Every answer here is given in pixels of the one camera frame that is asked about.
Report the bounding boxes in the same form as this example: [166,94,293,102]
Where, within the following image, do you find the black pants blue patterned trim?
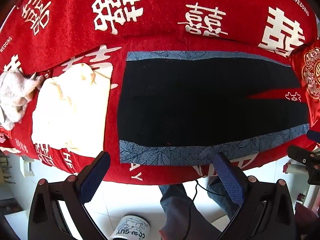
[117,51,309,166]

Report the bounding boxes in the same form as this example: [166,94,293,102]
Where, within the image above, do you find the white printed mug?
[110,215,150,240]

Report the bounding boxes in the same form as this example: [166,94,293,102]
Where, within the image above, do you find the person's jeans legs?
[159,177,239,240]

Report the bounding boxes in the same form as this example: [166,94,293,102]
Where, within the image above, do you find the red embroidered cushion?
[290,40,319,131]

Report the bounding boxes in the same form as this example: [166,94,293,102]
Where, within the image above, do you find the cream folded cloth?
[31,63,113,158]

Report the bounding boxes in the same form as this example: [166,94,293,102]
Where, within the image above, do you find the red wedding sofa cover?
[1,0,318,185]

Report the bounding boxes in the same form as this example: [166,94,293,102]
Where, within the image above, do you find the black cable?
[181,179,227,240]

